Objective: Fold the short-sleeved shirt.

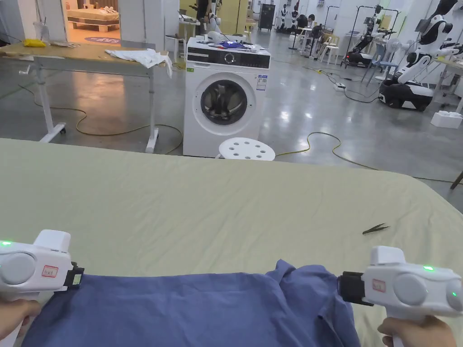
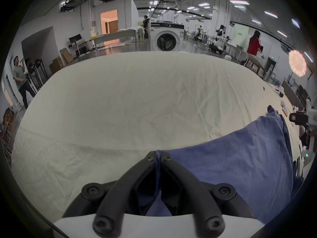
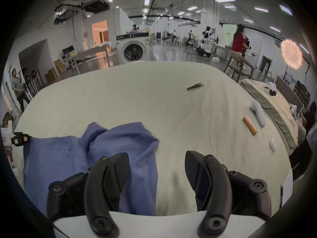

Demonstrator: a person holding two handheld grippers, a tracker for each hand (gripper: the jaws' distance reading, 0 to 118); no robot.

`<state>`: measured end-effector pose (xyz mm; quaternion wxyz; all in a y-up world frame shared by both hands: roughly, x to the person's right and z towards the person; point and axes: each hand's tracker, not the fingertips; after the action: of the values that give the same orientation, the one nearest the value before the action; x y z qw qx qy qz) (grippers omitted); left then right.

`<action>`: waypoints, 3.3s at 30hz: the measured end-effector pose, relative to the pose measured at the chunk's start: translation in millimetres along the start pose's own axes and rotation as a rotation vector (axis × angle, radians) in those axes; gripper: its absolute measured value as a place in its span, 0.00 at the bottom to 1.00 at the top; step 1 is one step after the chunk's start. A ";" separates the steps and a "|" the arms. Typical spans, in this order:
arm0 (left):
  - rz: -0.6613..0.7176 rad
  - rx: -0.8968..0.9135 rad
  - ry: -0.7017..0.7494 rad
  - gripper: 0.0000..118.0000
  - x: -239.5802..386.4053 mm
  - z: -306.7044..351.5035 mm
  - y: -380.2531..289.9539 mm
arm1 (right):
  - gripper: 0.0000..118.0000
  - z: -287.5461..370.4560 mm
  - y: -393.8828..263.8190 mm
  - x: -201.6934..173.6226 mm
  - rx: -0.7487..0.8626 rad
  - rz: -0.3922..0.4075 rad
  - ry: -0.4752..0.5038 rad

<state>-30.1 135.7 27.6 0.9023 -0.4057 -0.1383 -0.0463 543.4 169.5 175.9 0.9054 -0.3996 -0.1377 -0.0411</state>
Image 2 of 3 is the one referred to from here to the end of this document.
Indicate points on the round pink lamp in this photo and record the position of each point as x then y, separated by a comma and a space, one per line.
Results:
297, 63

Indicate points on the black and white robot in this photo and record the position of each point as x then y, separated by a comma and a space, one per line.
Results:
220, 40

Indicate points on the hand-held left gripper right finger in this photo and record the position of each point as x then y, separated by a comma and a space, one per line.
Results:
198, 202

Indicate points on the brown carton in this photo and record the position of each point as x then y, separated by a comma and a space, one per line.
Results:
56, 65
66, 55

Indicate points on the bed with beige sheet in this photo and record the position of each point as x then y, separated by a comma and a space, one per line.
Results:
128, 103

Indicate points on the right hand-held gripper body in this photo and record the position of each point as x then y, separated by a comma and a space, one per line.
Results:
300, 118

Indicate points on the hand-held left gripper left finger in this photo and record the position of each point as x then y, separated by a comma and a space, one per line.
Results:
112, 202

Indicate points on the long white table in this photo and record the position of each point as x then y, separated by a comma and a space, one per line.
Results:
112, 35

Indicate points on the white washing machine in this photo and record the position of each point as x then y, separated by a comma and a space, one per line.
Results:
165, 37

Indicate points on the blue shirt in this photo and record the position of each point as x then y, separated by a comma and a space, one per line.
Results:
237, 162

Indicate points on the desk with black monitor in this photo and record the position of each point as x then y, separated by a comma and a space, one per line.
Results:
76, 42

